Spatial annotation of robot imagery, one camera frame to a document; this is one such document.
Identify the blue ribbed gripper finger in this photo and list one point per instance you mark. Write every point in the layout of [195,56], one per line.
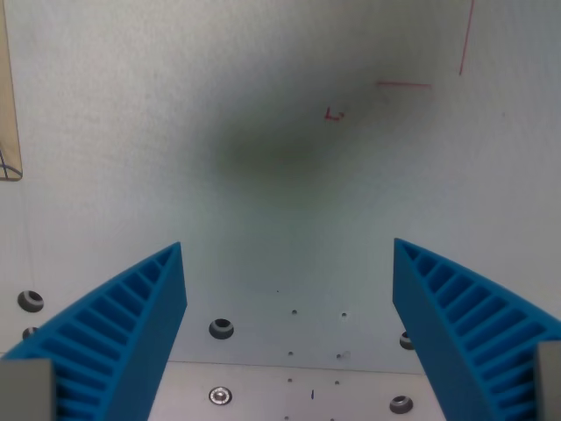
[451,324]
[131,324]

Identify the silver countersunk screw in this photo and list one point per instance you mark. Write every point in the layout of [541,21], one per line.
[220,395]

